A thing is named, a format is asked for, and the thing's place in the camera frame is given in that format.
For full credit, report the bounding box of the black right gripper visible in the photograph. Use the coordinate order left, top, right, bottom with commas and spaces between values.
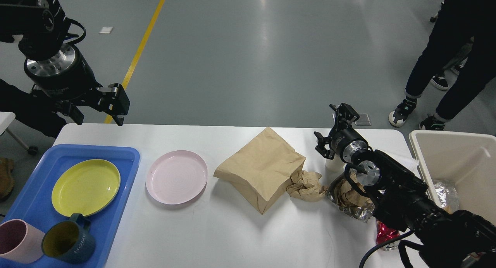
314, 103, 369, 163

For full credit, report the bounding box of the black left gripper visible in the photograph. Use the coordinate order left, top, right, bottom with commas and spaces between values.
24, 44, 131, 126

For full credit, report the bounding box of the pink plate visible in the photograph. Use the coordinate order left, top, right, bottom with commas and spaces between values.
145, 150, 208, 205

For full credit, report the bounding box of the grey-blue mug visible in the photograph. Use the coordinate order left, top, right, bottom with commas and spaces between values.
42, 213, 96, 264

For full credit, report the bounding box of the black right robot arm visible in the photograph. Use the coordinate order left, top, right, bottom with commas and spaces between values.
315, 103, 496, 268

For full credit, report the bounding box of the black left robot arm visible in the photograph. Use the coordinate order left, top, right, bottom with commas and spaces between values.
1, 0, 130, 126

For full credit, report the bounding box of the floor outlet plate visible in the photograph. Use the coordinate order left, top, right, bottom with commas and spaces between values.
354, 114, 372, 126

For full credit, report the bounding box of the dark seated person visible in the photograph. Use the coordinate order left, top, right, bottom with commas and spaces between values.
0, 79, 67, 138

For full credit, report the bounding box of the crumpled brown paper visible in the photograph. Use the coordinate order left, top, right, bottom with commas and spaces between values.
286, 170, 329, 202

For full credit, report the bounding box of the crumpled foil with paper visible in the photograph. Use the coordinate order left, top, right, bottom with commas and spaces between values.
326, 172, 374, 223

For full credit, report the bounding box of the brown paper bag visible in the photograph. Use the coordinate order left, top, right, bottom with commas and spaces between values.
213, 127, 306, 215

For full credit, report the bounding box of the yellow plate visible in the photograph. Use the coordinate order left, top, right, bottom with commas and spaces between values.
51, 159, 121, 217

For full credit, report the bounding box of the white side table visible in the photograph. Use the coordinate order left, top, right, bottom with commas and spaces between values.
0, 112, 38, 156

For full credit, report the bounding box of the brown shoe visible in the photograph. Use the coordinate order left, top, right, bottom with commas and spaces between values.
0, 157, 15, 202

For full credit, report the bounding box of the blue plastic tray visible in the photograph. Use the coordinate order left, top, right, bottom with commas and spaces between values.
3, 144, 140, 268

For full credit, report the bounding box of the red foil wrapper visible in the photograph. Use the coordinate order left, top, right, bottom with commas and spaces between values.
376, 219, 401, 251

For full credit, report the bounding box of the foil scrap in bin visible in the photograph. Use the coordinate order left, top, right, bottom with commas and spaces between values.
433, 180, 460, 214

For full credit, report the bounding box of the beige waste bin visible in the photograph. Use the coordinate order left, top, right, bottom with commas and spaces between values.
409, 130, 496, 223

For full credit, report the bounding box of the pink cup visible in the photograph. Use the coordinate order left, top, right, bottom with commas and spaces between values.
0, 219, 45, 263

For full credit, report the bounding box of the person in black clothes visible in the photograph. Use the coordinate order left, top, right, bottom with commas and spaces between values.
388, 0, 496, 131

